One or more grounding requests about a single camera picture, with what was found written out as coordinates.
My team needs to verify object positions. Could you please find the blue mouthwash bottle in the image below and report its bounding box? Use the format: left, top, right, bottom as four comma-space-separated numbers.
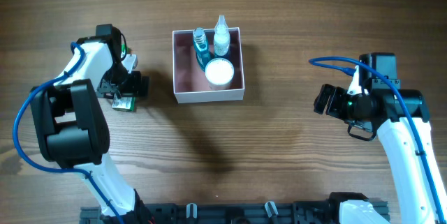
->
193, 27, 213, 71

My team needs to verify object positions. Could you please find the cotton swab round container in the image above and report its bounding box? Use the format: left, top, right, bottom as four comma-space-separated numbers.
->
205, 58, 235, 91

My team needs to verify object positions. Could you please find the dark blue clear-cap bottle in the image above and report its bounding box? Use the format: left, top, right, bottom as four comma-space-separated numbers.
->
213, 15, 230, 58

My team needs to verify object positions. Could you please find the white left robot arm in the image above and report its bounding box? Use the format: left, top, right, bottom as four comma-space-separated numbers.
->
23, 36, 152, 223

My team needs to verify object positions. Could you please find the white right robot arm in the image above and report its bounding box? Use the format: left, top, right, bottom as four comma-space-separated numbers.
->
314, 84, 446, 223

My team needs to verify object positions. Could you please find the white box pink interior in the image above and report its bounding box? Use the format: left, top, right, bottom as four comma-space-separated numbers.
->
172, 27, 245, 104

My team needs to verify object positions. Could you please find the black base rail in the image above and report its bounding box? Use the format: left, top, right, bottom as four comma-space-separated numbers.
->
79, 201, 390, 224

